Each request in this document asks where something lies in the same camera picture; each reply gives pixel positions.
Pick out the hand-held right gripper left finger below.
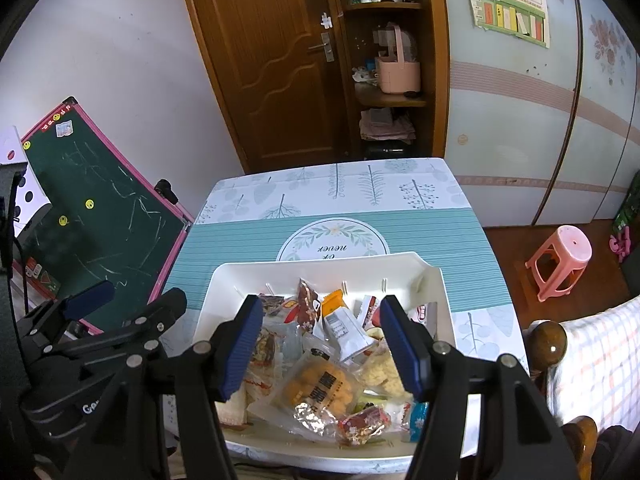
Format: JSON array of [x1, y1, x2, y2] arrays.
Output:
[[62, 295, 266, 480]]

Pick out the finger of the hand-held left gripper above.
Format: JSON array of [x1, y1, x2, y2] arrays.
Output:
[[22, 280, 116, 356], [50, 287, 188, 366]]

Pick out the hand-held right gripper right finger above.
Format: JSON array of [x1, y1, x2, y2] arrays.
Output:
[[379, 295, 581, 480]]

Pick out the clear nut snack packet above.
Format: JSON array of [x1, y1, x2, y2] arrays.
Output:
[[247, 330, 277, 378]]

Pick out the pale puffed snack packet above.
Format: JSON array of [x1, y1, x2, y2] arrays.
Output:
[[359, 327, 411, 401]]

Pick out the red label white packet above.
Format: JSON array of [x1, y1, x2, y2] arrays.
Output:
[[407, 301, 440, 331]]

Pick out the small red white candy packet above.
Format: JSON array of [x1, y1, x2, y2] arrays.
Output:
[[352, 295, 381, 326]]

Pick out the red patterned snack packet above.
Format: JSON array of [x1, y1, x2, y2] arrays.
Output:
[[257, 294, 296, 321]]

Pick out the white pillow snack packet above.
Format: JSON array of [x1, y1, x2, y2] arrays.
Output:
[[312, 306, 379, 365]]

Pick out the blue snack packet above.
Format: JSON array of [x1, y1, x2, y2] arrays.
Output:
[[407, 401, 430, 445]]

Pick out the white plastic tray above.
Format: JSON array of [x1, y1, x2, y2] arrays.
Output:
[[192, 251, 457, 461]]

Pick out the red brown snack packet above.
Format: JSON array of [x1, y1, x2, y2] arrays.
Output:
[[336, 406, 392, 447]]

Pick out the dark brown snack packet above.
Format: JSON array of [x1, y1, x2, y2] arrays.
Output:
[[295, 279, 322, 335]]

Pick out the orange ball snack packet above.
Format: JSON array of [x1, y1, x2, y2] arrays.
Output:
[[250, 347, 365, 445]]

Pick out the small orange snack packet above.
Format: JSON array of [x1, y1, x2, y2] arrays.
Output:
[[320, 289, 349, 318]]

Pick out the pink framed green chalkboard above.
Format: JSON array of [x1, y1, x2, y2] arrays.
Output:
[[20, 96, 196, 336]]

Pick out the teal leaf print tablecloth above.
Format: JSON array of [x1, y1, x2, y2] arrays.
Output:
[[165, 157, 531, 476]]

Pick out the white paper with black dots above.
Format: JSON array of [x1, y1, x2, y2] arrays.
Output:
[[0, 127, 51, 233]]

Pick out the pink plastic stool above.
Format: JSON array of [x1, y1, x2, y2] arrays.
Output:
[[525, 225, 593, 303]]

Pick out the black suitcase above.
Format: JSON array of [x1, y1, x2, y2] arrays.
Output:
[[362, 140, 411, 161]]

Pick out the dark cloth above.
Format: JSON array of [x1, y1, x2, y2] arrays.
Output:
[[620, 255, 640, 301]]

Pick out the pink toy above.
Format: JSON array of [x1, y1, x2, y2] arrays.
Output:
[[607, 227, 633, 261]]

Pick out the flower print sliding wardrobe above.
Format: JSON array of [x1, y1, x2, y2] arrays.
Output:
[[440, 0, 640, 228]]

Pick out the brown wooden door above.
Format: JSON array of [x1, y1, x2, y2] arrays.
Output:
[[177, 0, 351, 173]]

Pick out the green bag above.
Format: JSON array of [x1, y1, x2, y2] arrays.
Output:
[[612, 170, 640, 233]]

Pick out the wooden corner shelf unit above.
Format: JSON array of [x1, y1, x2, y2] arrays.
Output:
[[330, 0, 448, 161]]

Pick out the wooden bed frame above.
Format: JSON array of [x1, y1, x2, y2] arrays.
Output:
[[522, 320, 601, 480]]

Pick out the pink basket with handle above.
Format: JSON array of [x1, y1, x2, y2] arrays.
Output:
[[375, 24, 422, 95]]

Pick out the silver door handle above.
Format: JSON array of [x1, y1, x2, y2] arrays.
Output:
[[307, 31, 335, 63]]

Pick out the wall poster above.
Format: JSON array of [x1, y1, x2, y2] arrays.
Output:
[[460, 0, 551, 50]]

